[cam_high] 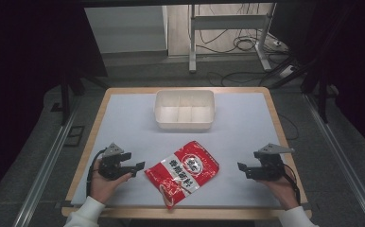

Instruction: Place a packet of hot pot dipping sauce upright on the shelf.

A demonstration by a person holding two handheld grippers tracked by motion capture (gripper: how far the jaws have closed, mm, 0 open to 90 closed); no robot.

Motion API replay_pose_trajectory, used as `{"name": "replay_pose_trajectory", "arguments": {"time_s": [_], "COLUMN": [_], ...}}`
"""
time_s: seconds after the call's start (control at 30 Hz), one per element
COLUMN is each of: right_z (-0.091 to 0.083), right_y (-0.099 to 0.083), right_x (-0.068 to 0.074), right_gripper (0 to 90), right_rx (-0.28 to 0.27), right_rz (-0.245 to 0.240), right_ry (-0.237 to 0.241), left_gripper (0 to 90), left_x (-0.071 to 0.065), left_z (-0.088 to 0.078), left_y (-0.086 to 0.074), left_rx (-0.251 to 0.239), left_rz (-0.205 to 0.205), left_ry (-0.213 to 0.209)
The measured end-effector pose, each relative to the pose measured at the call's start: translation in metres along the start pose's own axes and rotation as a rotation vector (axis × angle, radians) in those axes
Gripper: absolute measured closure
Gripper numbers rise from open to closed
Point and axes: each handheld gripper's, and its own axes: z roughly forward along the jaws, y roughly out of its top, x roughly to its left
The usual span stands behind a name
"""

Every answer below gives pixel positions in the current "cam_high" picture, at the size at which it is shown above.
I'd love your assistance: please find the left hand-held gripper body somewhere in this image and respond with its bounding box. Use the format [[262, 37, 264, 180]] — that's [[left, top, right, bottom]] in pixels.
[[97, 142, 133, 182]]

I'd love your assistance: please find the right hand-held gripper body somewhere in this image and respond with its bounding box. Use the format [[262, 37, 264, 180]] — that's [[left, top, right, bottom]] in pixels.
[[245, 143, 296, 183]]

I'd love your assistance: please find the red and white snack packet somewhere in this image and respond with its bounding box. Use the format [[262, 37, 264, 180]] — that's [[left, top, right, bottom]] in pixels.
[[144, 140, 220, 210]]

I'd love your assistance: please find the white divided plastic container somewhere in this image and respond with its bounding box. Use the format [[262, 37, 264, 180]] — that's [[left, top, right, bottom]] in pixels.
[[153, 89, 217, 131]]

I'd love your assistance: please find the person's left hand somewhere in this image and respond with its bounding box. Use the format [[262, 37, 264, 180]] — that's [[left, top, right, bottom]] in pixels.
[[90, 159, 133, 204]]

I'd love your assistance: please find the person's right hand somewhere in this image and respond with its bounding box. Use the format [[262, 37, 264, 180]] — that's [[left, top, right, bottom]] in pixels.
[[258, 176, 300, 211]]

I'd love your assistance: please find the pale grey table mat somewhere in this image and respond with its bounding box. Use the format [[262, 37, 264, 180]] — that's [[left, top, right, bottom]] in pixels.
[[70, 92, 283, 208]]

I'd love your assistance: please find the wooden table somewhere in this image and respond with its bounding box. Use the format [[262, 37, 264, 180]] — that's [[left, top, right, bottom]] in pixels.
[[60, 86, 313, 221]]

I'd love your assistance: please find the black metal stand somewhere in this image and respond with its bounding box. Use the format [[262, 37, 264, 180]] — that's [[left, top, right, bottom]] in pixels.
[[299, 60, 340, 125], [59, 71, 111, 126]]

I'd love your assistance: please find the white power strip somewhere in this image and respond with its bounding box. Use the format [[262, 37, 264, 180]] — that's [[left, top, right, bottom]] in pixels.
[[279, 64, 296, 79]]

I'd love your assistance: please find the dark curtain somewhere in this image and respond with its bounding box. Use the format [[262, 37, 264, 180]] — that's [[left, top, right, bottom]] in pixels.
[[269, 0, 365, 159], [0, 0, 109, 206]]

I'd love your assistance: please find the white panel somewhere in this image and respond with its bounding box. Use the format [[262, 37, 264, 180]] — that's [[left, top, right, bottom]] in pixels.
[[83, 5, 169, 55]]

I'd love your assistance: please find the white metal stand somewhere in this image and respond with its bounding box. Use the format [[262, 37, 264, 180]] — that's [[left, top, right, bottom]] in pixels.
[[188, 3, 277, 74]]

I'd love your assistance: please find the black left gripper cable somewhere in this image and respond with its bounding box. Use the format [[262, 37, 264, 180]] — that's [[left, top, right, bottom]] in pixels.
[[85, 148, 107, 197]]

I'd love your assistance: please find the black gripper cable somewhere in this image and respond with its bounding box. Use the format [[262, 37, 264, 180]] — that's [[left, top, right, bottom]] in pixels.
[[282, 163, 302, 204], [85, 148, 107, 197]]

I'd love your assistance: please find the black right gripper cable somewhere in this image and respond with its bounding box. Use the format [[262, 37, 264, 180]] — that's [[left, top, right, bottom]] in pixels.
[[282, 163, 302, 204]]

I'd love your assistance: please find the thin black floor cable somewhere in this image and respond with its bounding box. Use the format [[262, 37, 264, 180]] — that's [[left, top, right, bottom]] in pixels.
[[277, 113, 300, 142]]

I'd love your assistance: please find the black floor socket frame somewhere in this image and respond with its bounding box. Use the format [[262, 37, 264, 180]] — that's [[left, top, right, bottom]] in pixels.
[[63, 125, 86, 148]]

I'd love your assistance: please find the metal floor rail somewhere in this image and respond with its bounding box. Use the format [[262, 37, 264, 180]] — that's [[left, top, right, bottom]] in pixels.
[[12, 96, 82, 227], [303, 94, 365, 227]]

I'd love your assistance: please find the tangle of black floor cables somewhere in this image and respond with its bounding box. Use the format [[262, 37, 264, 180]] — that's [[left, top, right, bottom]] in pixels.
[[188, 3, 295, 88]]

